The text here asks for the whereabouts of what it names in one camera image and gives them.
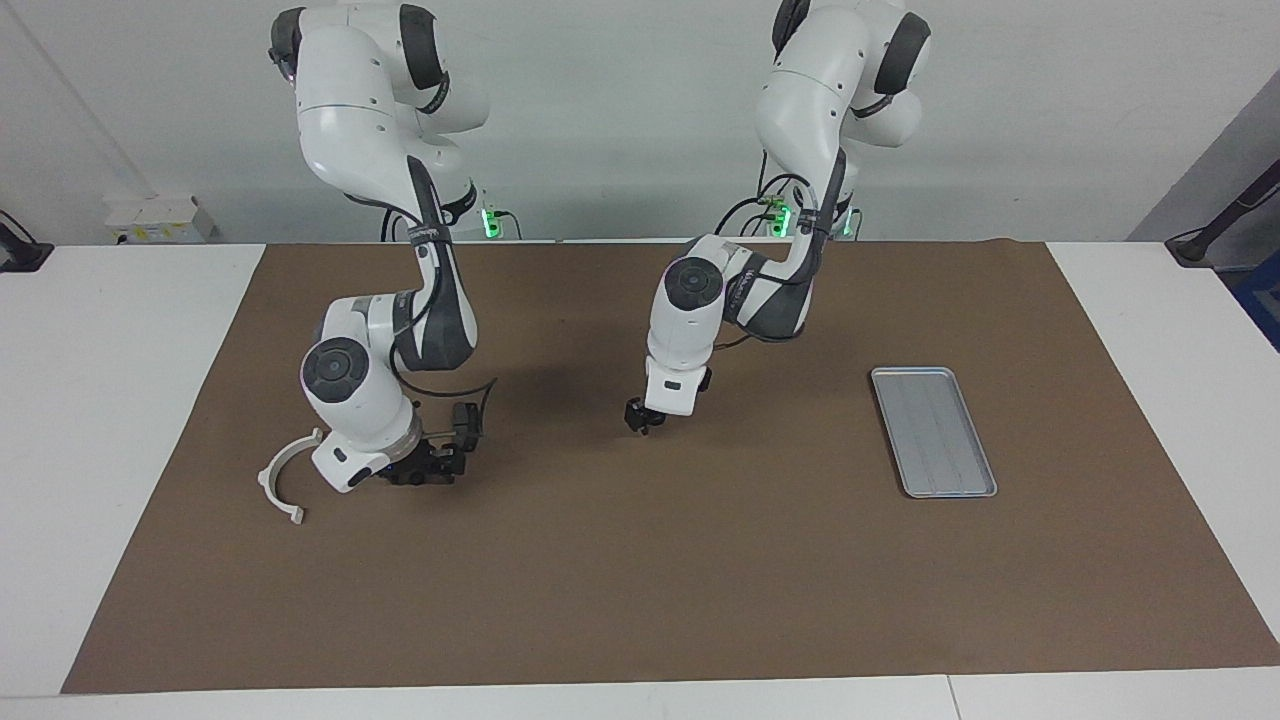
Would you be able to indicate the black angled stand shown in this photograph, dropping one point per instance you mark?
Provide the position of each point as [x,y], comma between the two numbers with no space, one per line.
[1195,245]

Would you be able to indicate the rectangular dark grey brake pad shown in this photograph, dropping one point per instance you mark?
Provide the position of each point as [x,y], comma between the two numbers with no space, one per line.
[468,418]

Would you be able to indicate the black clamp stand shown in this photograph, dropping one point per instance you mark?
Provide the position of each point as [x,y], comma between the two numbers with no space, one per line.
[20,255]

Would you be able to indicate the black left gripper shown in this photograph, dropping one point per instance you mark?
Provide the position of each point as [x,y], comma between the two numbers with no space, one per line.
[645,412]

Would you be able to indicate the blue crate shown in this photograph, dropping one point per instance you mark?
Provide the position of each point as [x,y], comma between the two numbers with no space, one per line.
[1262,300]

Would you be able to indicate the brown table mat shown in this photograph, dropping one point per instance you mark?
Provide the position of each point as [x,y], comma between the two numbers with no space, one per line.
[640,580]

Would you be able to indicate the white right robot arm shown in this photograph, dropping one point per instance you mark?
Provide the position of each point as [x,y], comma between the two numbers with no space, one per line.
[360,110]

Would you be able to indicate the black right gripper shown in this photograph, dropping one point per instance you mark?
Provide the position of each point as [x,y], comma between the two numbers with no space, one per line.
[420,462]

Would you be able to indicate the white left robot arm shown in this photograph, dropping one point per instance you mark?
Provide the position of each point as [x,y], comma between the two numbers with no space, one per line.
[810,90]

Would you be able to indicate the white wall socket box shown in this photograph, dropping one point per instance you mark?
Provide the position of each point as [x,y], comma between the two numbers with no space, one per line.
[160,215]

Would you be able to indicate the silver metal tray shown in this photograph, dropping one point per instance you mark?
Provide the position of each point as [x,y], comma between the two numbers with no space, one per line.
[935,435]

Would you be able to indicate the white semicircular bracket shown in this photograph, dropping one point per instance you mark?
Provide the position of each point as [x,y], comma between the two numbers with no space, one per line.
[268,482]

